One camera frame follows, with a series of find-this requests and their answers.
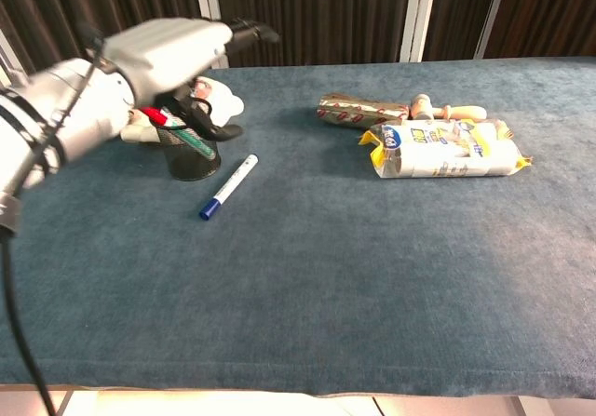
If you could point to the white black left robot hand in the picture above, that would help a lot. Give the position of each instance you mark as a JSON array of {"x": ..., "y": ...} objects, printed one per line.
[{"x": 167, "y": 57}]

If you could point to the white marker with blue cap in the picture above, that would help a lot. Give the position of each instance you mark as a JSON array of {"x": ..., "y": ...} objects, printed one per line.
[{"x": 229, "y": 187}]

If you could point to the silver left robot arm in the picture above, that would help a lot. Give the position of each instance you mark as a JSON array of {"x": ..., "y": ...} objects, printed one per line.
[{"x": 60, "y": 113}]

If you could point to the red marker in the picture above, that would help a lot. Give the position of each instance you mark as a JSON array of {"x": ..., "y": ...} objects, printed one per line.
[{"x": 186, "y": 137}]

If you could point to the black mesh pen cup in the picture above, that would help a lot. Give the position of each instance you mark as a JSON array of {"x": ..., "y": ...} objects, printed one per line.
[{"x": 193, "y": 157}]

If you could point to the white fishing game toy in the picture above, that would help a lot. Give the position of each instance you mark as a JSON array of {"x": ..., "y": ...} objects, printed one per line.
[{"x": 219, "y": 99}]

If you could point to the brown red-print snack packet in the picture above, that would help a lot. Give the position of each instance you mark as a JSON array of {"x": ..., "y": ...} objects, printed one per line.
[{"x": 358, "y": 111}]

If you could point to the blue table cloth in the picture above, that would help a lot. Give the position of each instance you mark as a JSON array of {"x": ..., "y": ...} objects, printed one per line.
[{"x": 326, "y": 258}]

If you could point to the wooden toy mallet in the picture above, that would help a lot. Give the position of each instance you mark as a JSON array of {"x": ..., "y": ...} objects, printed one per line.
[{"x": 442, "y": 110}]

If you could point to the yellow white snack bag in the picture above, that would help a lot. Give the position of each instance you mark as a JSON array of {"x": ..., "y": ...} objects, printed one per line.
[{"x": 442, "y": 151}]

